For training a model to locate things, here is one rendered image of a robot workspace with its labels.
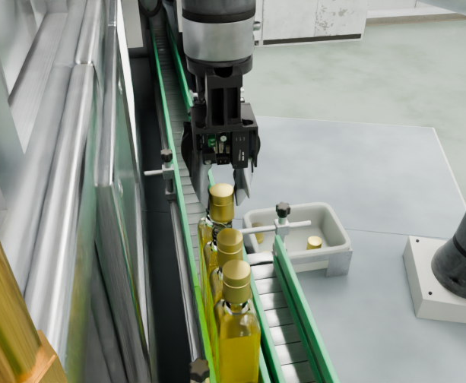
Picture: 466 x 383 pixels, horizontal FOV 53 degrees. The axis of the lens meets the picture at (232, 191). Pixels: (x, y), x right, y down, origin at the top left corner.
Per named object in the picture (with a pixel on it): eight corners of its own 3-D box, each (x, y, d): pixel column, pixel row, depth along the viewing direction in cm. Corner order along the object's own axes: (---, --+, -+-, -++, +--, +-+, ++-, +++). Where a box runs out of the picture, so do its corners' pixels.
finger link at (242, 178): (240, 226, 60) (229, 167, 54) (235, 199, 65) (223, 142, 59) (264, 222, 60) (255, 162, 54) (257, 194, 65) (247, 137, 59)
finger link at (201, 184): (186, 228, 59) (194, 166, 54) (185, 200, 64) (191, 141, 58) (210, 229, 59) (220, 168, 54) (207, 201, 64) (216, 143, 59)
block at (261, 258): (235, 276, 101) (236, 252, 97) (277, 270, 103) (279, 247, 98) (239, 288, 98) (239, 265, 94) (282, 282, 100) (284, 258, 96)
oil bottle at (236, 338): (214, 382, 74) (210, 292, 61) (248, 376, 75) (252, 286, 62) (220, 416, 70) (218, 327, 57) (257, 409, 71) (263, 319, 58)
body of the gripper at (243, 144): (192, 177, 52) (185, 74, 45) (189, 140, 59) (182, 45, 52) (259, 172, 53) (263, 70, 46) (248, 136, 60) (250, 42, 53)
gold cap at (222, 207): (208, 208, 66) (207, 183, 64) (233, 206, 67) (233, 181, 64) (210, 224, 64) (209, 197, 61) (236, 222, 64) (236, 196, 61)
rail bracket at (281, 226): (226, 254, 97) (226, 207, 89) (304, 243, 99) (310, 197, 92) (229, 264, 94) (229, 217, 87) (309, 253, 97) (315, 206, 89)
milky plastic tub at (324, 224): (241, 236, 120) (242, 210, 115) (324, 226, 124) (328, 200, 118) (257, 287, 106) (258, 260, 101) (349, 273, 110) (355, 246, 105)
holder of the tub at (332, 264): (221, 241, 119) (220, 218, 115) (323, 227, 124) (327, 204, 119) (234, 292, 106) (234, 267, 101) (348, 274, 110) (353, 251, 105)
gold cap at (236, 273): (220, 285, 59) (219, 260, 57) (247, 280, 60) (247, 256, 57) (225, 306, 56) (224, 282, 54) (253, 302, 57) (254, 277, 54)
